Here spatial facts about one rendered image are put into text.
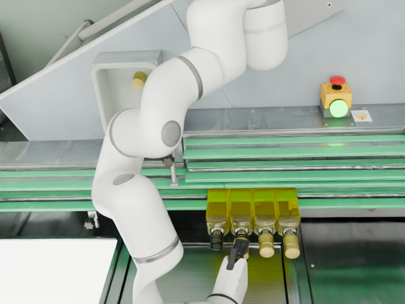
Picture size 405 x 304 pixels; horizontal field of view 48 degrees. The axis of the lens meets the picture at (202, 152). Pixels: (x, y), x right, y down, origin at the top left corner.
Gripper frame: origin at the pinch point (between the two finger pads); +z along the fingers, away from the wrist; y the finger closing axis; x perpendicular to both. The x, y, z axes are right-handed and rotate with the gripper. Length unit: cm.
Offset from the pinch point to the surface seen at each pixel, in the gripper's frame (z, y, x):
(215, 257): 8.5, -12.8, 9.5
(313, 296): 5.3, -16.4, -16.6
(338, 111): 36.2, 18.6, -16.9
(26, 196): 9, -3, 66
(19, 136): 52, -15, 106
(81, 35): 78, 19, 83
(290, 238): 5.9, 1.4, -10.1
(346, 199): 28.6, -3.6, -21.5
